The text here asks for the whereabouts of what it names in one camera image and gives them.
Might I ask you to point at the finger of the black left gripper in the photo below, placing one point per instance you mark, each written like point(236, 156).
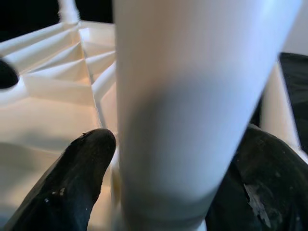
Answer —
point(7, 74)

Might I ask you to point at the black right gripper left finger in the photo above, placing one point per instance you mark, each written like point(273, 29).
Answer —
point(72, 180)

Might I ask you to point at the white plastic table top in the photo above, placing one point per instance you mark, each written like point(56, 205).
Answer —
point(48, 108)

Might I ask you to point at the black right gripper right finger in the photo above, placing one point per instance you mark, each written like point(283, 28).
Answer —
point(264, 187)

